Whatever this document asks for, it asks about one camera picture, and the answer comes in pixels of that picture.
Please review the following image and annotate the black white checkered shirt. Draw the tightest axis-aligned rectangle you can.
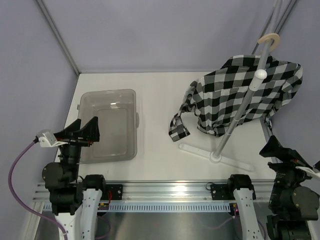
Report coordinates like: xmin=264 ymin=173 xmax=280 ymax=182
xmin=168 ymin=55 xmax=303 ymax=142

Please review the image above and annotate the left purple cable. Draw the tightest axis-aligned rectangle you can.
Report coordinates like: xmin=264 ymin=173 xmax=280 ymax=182
xmin=8 ymin=139 xmax=68 ymax=240

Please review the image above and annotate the white garment rack stand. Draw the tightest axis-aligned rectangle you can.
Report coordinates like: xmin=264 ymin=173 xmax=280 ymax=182
xmin=178 ymin=0 xmax=285 ymax=172

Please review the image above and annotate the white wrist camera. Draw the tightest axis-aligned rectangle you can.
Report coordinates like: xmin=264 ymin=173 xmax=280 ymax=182
xmin=36 ymin=129 xmax=67 ymax=148
xmin=294 ymin=159 xmax=320 ymax=181

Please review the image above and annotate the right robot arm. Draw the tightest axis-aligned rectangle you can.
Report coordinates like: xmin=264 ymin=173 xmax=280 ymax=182
xmin=226 ymin=135 xmax=320 ymax=240

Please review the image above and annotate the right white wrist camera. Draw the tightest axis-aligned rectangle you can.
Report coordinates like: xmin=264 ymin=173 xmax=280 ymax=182
xmin=294 ymin=159 xmax=320 ymax=181

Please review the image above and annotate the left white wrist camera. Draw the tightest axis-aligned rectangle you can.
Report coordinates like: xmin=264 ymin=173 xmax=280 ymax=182
xmin=36 ymin=129 xmax=67 ymax=148

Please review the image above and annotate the aluminium mounting rail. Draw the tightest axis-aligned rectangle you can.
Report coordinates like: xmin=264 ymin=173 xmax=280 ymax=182
xmin=32 ymin=181 xmax=273 ymax=202

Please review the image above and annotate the right corner frame post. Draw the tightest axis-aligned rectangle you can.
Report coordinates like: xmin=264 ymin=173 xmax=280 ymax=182
xmin=251 ymin=0 xmax=300 ymax=55

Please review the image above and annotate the clear plastic bin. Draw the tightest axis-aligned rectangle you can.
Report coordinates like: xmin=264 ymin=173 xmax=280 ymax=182
xmin=78 ymin=89 xmax=140 ymax=164

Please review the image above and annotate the white slotted cable duct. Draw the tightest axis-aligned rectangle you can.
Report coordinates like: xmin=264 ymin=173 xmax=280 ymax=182
xmin=43 ymin=202 xmax=231 ymax=212

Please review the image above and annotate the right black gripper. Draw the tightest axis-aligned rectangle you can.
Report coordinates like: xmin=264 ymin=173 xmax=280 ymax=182
xmin=260 ymin=134 xmax=320 ymax=208

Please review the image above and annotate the beige wooden hanger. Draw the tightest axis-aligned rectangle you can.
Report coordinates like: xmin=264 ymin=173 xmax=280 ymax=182
xmin=257 ymin=32 xmax=281 ymax=53

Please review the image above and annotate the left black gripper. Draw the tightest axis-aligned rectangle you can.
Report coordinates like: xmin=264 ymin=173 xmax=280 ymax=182
xmin=54 ymin=116 xmax=100 ymax=181

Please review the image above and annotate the left corner frame post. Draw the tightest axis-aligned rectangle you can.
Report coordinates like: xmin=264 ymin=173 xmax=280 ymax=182
xmin=34 ymin=0 xmax=81 ymax=77

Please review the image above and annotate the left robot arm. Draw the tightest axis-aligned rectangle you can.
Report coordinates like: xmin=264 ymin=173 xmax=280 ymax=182
xmin=37 ymin=116 xmax=108 ymax=240

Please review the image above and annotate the corner frame post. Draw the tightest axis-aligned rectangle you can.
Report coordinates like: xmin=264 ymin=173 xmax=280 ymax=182
xmin=251 ymin=0 xmax=300 ymax=55
xmin=34 ymin=0 xmax=81 ymax=77

